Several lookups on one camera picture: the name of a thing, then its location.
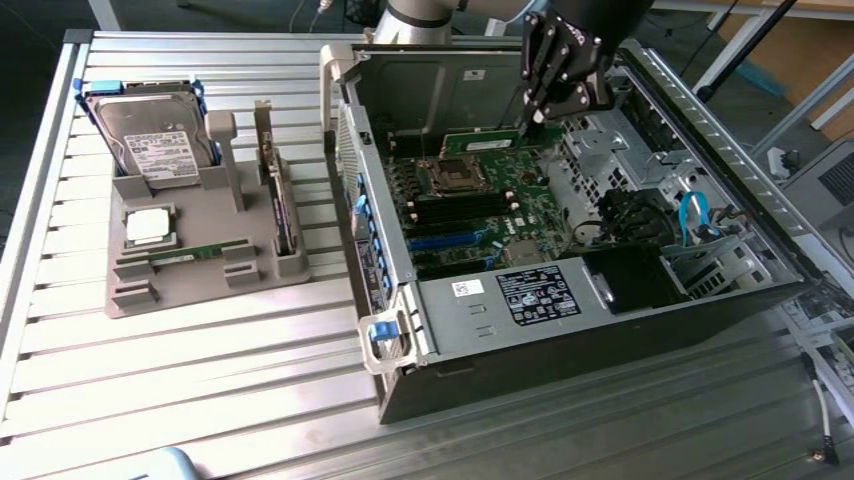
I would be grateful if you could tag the grey computer tower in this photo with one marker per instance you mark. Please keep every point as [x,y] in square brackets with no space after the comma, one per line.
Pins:
[824,175]

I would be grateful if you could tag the loose circuit boards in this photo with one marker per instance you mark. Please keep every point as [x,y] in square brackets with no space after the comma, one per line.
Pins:
[824,325]

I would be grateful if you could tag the silver CPU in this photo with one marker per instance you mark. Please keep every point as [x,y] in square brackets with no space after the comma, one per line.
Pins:
[151,227]

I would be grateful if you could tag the silver hard disk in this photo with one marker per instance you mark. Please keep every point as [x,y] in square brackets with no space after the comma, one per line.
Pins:
[150,140]

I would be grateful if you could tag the graphics card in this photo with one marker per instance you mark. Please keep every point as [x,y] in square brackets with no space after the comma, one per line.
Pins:
[277,200]

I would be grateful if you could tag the grey parts rack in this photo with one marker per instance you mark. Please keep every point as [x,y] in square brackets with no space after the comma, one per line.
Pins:
[201,285]

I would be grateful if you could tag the hard disk drive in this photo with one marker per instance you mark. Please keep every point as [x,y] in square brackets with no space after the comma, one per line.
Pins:
[107,89]

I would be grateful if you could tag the metal disk bay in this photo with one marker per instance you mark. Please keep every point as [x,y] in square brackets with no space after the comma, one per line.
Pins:
[721,265]

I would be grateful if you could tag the green RAM stick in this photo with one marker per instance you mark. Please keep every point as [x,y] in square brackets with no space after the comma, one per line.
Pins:
[201,251]
[484,142]

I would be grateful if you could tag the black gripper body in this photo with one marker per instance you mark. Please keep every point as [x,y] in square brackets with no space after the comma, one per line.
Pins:
[608,22]

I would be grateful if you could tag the green motherboard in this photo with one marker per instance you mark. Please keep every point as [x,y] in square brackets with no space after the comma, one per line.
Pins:
[501,230]

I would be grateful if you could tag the blue case latch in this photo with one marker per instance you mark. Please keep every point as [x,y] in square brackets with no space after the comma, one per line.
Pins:
[381,333]

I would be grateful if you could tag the blue expansion slot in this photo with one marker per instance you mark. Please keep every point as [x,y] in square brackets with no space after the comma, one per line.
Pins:
[444,241]

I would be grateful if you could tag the black tripod stand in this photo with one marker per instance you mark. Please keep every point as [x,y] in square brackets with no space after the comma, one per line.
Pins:
[748,45]

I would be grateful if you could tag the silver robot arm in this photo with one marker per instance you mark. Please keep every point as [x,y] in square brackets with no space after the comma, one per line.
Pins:
[416,20]

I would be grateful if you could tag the open black PC case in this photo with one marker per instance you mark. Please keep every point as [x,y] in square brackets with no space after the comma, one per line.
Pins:
[601,370]

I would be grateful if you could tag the white power strip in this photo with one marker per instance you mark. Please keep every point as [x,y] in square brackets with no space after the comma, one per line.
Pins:
[783,161]

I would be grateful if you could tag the CPU socket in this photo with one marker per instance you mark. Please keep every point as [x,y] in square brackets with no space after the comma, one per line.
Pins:
[456,175]

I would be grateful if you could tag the grey power supply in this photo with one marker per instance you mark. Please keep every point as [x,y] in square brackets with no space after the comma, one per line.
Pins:
[508,310]

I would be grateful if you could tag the black RAM slot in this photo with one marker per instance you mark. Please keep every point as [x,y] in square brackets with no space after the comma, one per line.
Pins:
[465,202]
[468,214]
[466,208]
[464,196]

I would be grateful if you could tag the metal drive cage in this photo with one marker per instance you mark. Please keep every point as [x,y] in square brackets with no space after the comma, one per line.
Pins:
[608,150]

